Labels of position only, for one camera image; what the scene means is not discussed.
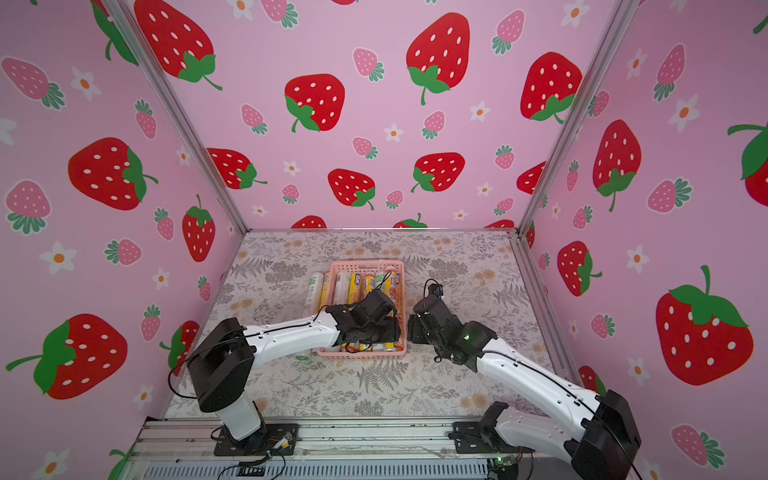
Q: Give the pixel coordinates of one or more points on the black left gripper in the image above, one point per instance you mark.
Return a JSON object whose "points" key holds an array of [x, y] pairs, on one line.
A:
{"points": [[393, 332]]}

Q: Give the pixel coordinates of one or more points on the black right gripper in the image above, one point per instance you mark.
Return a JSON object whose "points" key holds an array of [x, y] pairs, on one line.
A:
{"points": [[420, 324]]}

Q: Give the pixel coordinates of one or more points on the white green plastic wrap roll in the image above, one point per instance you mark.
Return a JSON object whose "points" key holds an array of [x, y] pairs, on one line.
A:
{"points": [[315, 286], [380, 279]]}

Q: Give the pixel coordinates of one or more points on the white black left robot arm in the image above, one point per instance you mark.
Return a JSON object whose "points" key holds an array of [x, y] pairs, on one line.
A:
{"points": [[221, 364]]}

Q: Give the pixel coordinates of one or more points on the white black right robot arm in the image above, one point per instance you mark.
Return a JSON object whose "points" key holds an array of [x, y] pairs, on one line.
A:
{"points": [[595, 433]]}

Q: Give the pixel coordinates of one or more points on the pink perforated plastic basket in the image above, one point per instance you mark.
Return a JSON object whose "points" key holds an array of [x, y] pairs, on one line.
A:
{"points": [[364, 267]]}

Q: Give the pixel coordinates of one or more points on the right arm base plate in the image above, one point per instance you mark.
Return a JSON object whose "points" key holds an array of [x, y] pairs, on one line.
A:
{"points": [[489, 437]]}

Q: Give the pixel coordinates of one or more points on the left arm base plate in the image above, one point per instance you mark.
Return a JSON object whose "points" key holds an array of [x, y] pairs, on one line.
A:
{"points": [[274, 438]]}

